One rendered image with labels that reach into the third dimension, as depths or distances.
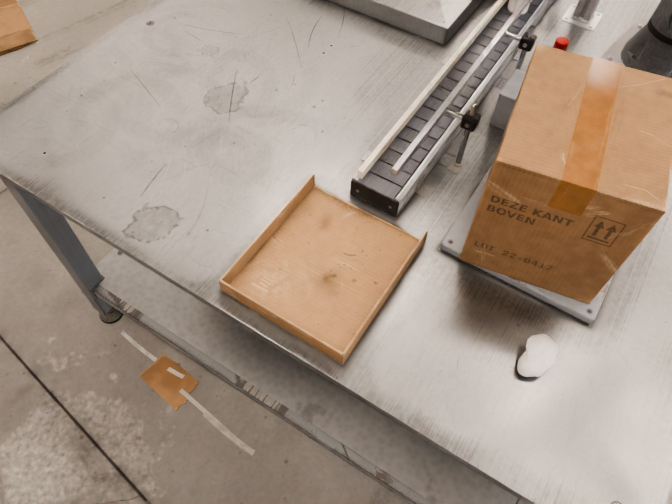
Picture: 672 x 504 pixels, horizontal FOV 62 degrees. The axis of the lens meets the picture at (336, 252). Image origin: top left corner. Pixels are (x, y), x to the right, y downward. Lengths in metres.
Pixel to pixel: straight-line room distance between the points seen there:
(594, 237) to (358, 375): 0.43
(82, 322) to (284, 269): 1.16
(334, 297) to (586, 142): 0.48
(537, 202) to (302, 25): 0.89
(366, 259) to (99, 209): 0.54
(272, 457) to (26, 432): 0.75
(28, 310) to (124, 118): 1.00
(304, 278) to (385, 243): 0.17
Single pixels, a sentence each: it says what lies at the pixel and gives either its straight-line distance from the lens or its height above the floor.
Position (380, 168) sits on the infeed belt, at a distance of 1.14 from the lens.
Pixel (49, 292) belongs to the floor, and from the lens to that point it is 2.19.
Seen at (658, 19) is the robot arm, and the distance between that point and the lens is 1.47.
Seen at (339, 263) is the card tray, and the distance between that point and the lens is 1.05.
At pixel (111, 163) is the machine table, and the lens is 1.29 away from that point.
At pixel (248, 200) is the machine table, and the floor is 0.83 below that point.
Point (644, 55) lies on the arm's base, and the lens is 1.48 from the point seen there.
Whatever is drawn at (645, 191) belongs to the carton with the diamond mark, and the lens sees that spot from 0.90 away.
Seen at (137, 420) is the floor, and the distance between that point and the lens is 1.88.
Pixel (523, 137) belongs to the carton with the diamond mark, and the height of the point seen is 1.12.
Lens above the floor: 1.72
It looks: 56 degrees down
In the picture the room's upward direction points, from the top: 2 degrees clockwise
